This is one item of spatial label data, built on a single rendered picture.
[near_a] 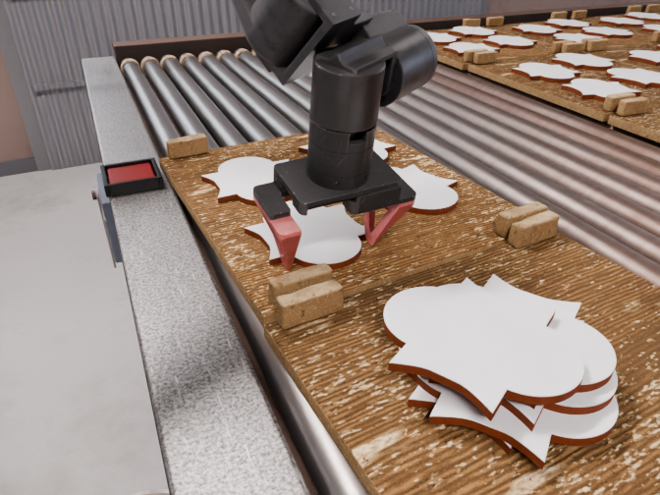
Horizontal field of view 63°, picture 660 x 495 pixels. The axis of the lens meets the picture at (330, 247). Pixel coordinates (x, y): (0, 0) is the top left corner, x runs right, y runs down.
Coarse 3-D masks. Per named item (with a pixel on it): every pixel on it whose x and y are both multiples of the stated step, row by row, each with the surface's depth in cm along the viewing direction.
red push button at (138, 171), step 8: (112, 168) 76; (120, 168) 76; (128, 168) 76; (136, 168) 76; (144, 168) 76; (112, 176) 74; (120, 176) 74; (128, 176) 74; (136, 176) 74; (144, 176) 74; (152, 176) 74
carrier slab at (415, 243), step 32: (160, 160) 77; (192, 160) 77; (224, 160) 77; (416, 160) 77; (192, 192) 68; (480, 192) 68; (224, 224) 61; (416, 224) 61; (448, 224) 61; (480, 224) 61; (224, 256) 55; (256, 256) 55; (384, 256) 55; (416, 256) 55; (448, 256) 55; (256, 288) 51; (352, 288) 51
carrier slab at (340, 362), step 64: (512, 256) 55; (576, 256) 55; (320, 320) 46; (640, 320) 46; (320, 384) 40; (384, 384) 40; (640, 384) 40; (384, 448) 35; (448, 448) 35; (576, 448) 35; (640, 448) 35
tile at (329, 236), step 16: (320, 208) 63; (336, 208) 63; (256, 224) 59; (304, 224) 59; (320, 224) 59; (336, 224) 59; (352, 224) 59; (272, 240) 56; (304, 240) 56; (320, 240) 56; (336, 240) 56; (352, 240) 56; (272, 256) 54; (304, 256) 54; (320, 256) 54; (336, 256) 54; (352, 256) 54
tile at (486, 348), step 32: (416, 288) 43; (480, 288) 43; (384, 320) 40; (416, 320) 40; (448, 320) 40; (480, 320) 40; (512, 320) 40; (544, 320) 40; (416, 352) 37; (448, 352) 37; (480, 352) 37; (512, 352) 37; (544, 352) 37; (576, 352) 37; (448, 384) 35; (480, 384) 34; (512, 384) 34; (544, 384) 34; (576, 384) 34
